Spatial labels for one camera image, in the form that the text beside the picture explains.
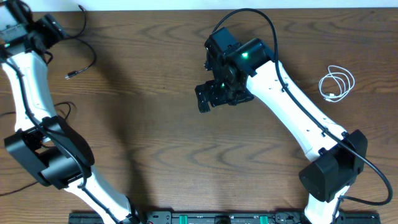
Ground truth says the black USB cable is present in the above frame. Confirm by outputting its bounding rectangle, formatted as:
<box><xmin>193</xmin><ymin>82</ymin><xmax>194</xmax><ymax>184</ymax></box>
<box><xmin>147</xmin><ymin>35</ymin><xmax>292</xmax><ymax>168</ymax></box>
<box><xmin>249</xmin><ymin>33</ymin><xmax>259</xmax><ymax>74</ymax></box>
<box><xmin>60</xmin><ymin>4</ymin><xmax>98</xmax><ymax>80</ymax></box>

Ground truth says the white USB cable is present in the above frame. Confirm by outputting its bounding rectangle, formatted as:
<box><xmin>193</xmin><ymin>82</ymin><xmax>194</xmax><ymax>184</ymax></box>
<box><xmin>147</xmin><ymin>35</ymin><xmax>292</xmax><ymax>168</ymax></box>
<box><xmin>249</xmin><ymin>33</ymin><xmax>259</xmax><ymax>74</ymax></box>
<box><xmin>318</xmin><ymin>65</ymin><xmax>356</xmax><ymax>103</ymax></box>

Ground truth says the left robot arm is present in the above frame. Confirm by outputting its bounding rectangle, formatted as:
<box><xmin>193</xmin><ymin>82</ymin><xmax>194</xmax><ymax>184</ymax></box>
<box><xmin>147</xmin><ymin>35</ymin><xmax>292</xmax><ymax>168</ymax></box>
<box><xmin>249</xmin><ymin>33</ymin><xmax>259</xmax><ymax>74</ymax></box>
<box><xmin>1</xmin><ymin>1</ymin><xmax>147</xmax><ymax>223</ymax></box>

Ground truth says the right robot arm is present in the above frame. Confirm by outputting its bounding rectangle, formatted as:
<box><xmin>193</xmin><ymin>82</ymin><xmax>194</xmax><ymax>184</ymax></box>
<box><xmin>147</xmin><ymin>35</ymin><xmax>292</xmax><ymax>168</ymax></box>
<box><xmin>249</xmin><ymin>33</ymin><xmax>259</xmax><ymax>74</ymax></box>
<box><xmin>195</xmin><ymin>27</ymin><xmax>368</xmax><ymax>223</ymax></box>

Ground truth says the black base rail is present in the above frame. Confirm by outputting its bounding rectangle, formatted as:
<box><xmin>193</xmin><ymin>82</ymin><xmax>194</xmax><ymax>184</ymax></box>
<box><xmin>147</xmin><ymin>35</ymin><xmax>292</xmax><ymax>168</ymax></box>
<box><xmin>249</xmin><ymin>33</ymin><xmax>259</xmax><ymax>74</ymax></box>
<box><xmin>68</xmin><ymin>205</ymin><xmax>382</xmax><ymax>224</ymax></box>

